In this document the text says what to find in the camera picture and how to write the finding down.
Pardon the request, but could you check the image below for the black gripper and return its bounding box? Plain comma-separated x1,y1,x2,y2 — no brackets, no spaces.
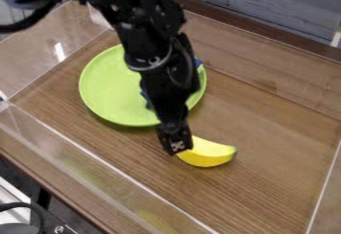
125,33,200,156

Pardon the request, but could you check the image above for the yellow toy banana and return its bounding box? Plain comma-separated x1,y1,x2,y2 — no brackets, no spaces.
175,136,236,168

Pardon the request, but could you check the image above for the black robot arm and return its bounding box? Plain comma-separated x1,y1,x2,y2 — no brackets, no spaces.
0,0,199,155

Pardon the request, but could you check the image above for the green round plate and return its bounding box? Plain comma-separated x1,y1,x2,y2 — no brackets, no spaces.
77,44,207,127

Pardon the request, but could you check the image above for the blue plastic block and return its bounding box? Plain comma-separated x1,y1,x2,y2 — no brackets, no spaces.
140,57,203,111

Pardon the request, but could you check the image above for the clear acrylic enclosure wall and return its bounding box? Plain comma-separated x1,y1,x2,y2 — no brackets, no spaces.
0,1,216,234

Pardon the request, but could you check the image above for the black cable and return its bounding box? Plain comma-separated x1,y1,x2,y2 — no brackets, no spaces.
0,201,45,234

